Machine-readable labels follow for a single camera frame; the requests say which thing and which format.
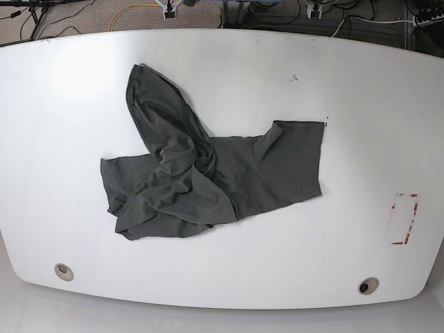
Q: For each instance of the table cable grommet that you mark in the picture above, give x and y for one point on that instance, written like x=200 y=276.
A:
x=368 y=286
x=64 y=272

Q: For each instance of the wrist camera on image-left arm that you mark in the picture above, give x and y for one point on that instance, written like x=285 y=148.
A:
x=169 y=7

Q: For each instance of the wrist camera on image-right arm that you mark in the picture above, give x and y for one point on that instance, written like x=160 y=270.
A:
x=314 y=8

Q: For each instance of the grey metal frame background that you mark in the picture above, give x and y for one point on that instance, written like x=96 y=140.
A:
x=234 y=14

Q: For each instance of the white power strip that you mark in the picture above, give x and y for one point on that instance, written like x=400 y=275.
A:
x=429 y=16

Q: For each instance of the black tripod stand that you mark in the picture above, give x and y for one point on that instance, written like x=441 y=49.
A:
x=24 y=21

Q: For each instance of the red tape rectangle marking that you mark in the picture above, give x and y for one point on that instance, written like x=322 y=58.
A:
x=401 y=219

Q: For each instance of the dark grey T-shirt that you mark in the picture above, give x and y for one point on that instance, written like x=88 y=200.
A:
x=189 y=182

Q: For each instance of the left table cable grommet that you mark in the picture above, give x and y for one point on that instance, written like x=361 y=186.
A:
x=64 y=272

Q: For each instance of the right table cable grommet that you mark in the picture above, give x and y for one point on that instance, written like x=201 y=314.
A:
x=368 y=286

